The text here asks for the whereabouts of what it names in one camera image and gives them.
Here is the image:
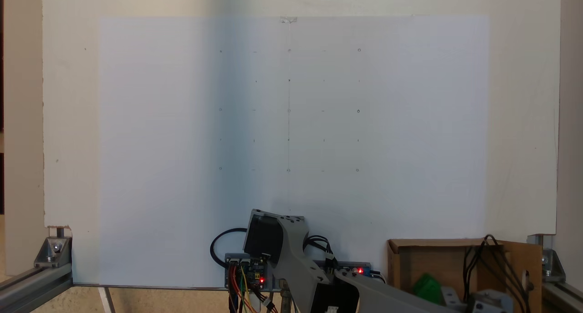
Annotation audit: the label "metal clamp post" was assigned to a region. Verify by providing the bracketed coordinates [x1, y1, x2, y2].
[279, 279, 292, 313]

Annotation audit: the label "brown cardboard box bin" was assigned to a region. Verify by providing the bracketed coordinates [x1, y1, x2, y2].
[387, 238, 543, 313]

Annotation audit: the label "aluminium frame profile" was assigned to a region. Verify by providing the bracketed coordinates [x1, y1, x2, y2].
[542, 281, 583, 313]
[0, 263, 73, 313]

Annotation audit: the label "black elbow servo cable bundle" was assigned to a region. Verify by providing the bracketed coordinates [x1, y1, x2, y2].
[303, 235, 338, 271]

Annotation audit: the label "green dice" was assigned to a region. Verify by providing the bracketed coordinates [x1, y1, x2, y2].
[412, 273, 443, 305]

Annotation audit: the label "thick black cable loop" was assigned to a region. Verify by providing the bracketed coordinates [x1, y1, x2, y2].
[210, 228, 249, 267]

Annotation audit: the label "metal corner bracket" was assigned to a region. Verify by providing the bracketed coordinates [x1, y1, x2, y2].
[34, 226, 72, 269]
[527, 234, 566, 284]

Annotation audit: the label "coloured jumper wires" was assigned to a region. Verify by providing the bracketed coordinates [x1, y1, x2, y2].
[228, 264, 278, 313]

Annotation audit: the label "blue circuit board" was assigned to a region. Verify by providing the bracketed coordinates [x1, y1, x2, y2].
[225, 253, 372, 292]

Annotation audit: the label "black wrist servo cable bundle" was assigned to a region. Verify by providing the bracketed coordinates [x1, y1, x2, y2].
[462, 234, 534, 305]

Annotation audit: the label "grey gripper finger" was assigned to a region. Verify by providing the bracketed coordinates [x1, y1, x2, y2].
[440, 286, 465, 307]

